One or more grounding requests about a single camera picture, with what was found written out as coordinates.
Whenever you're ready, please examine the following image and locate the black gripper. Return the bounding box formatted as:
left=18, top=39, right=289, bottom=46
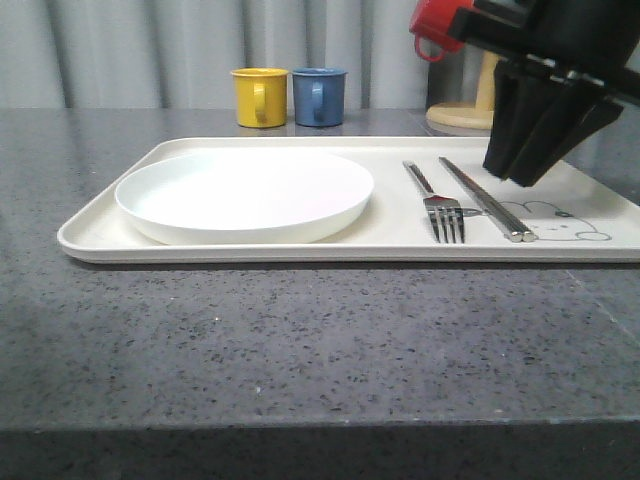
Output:
left=447, top=0, right=639, bottom=187

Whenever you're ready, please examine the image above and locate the silver metal chopstick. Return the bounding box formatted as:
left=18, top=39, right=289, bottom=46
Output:
left=438, top=156, right=526, bottom=244
left=442, top=156, right=536, bottom=244

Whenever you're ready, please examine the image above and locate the silver metal fork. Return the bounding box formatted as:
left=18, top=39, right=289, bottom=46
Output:
left=403, top=161, right=465, bottom=244

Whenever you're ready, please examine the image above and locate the white round plate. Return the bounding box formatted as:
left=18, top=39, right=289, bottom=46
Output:
left=115, top=148, right=374, bottom=245

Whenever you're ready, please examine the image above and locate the wooden mug tree stand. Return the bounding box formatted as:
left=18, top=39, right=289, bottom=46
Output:
left=426, top=51, right=499, bottom=130

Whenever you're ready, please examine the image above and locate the red mug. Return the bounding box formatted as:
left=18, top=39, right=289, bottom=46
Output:
left=409, top=0, right=474, bottom=62

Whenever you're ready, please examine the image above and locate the blue mug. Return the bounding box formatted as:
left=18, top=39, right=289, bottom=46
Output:
left=292, top=67, right=347, bottom=127

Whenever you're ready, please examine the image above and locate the yellow mug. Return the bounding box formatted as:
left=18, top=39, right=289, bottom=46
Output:
left=231, top=68, right=289, bottom=129

